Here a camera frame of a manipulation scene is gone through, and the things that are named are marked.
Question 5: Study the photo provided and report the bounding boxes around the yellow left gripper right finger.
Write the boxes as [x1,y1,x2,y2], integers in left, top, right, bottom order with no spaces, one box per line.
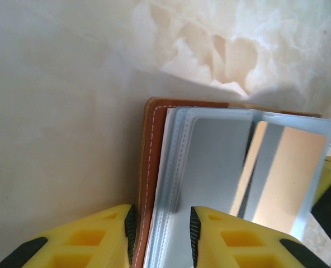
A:
[190,205,331,268]

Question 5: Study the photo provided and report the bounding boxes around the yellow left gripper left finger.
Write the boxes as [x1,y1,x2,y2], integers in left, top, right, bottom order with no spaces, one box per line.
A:
[0,204,137,268]

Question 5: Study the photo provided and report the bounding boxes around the brown leather card holder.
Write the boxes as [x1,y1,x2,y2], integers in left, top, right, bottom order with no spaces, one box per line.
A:
[136,96,331,268]

